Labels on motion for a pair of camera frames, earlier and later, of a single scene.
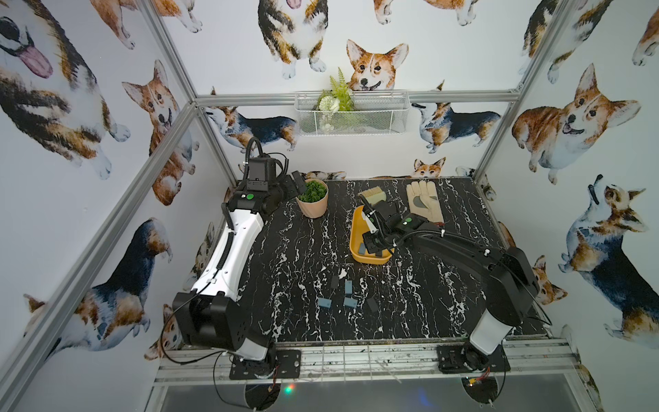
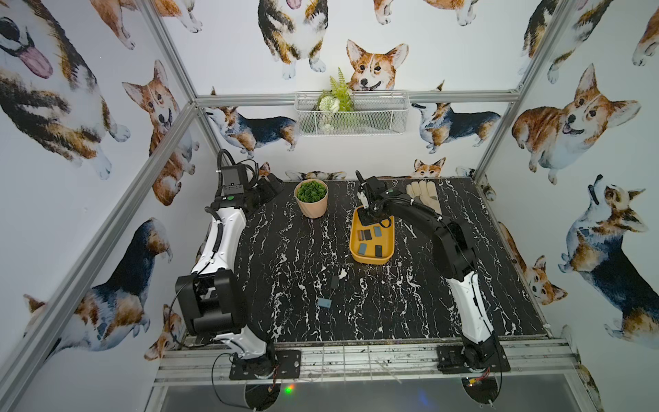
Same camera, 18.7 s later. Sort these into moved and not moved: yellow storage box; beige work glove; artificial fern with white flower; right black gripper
Moved: right black gripper
Not moved: artificial fern with white flower; beige work glove; yellow storage box
